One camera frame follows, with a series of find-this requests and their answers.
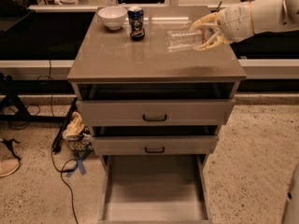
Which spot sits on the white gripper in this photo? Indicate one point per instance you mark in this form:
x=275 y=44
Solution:
x=237 y=22

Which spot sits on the clear plastic water bottle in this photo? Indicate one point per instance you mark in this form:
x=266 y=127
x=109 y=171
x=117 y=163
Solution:
x=179 y=40

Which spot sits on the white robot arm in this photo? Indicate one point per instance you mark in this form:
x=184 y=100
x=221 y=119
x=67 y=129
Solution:
x=274 y=16

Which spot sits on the grey top drawer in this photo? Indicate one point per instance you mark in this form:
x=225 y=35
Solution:
x=179 y=112

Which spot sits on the grey drawer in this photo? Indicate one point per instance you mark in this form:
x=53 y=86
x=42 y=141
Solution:
x=167 y=189
x=173 y=144
x=179 y=112

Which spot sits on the grey drawer cabinet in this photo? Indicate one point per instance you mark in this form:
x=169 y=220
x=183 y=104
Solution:
x=110 y=66

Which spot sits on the grey middle drawer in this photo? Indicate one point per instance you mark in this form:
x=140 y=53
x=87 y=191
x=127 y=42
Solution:
x=173 y=144

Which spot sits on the grey bottom drawer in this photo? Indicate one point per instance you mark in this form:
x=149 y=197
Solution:
x=167 y=189

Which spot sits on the blue soda can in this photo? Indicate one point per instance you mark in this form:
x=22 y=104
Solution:
x=136 y=17

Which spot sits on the white ceramic bowl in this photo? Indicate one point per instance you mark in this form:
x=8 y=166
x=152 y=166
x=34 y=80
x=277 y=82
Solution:
x=112 y=17

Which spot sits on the tan shoe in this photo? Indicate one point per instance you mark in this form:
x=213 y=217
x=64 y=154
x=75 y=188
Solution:
x=8 y=167

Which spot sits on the black top drawer handle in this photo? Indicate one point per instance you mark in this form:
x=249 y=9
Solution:
x=154 y=119

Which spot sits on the black drawer handle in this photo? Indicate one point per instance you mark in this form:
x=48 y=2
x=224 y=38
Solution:
x=159 y=150
x=154 y=119

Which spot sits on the black middle drawer handle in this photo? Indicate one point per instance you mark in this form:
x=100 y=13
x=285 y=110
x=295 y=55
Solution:
x=159 y=150

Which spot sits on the black table leg frame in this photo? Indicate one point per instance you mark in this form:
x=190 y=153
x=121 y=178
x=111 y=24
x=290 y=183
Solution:
x=22 y=114

